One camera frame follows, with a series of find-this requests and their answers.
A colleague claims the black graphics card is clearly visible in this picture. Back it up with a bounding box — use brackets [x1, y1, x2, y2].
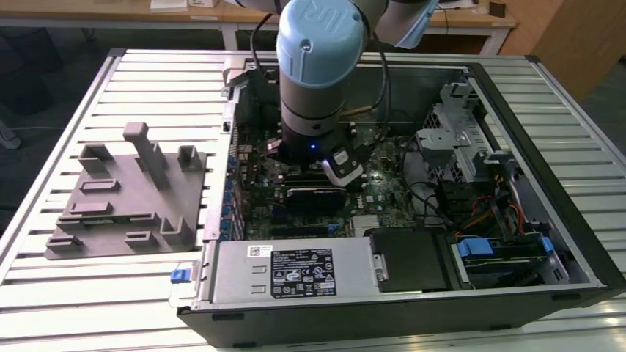
[283, 186, 350, 216]

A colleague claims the green motherboard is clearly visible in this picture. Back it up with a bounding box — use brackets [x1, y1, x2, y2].
[233, 124, 427, 239]

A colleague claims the black expansion slot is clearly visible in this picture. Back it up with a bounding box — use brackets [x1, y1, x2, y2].
[269, 227, 339, 238]

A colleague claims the silver chipset heat sink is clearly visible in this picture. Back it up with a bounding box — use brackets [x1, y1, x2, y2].
[351, 215, 382, 235]

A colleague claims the metal drive cage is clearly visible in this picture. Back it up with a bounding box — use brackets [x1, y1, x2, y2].
[412, 82, 519, 184]

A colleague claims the silver power supply unit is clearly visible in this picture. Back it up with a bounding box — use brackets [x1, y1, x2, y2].
[192, 236, 387, 307]

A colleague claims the grey parts rack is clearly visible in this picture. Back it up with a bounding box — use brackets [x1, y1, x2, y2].
[43, 122, 216, 261]

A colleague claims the black plastic shroud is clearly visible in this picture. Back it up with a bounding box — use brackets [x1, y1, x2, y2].
[364, 227, 474, 294]

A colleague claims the hard disk in blue carrier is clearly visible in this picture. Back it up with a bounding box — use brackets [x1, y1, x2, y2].
[452, 234, 571, 290]

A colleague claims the green RAM stick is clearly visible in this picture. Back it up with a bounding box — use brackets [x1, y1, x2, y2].
[77, 216, 160, 225]

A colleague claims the white box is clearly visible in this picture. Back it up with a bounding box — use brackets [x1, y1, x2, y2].
[148, 0, 189, 11]

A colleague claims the wooden desk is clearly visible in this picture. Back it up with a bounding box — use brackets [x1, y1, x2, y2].
[0, 0, 519, 52]

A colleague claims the black open PC case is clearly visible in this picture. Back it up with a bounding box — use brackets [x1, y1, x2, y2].
[168, 54, 626, 349]

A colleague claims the dark office chair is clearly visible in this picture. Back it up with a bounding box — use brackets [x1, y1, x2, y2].
[0, 27, 68, 118]

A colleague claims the wooden cabinet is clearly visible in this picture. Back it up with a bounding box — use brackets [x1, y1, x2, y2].
[498, 0, 626, 107]

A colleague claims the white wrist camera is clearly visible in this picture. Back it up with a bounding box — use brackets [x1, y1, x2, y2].
[320, 146, 366, 190]

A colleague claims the brass cable connector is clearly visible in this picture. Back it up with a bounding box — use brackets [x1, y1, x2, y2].
[340, 106, 375, 119]

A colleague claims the black wire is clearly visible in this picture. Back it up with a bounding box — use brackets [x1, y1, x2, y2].
[400, 139, 474, 230]

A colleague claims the yellow orange wire bundle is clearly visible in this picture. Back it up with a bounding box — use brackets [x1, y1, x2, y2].
[454, 175, 528, 239]

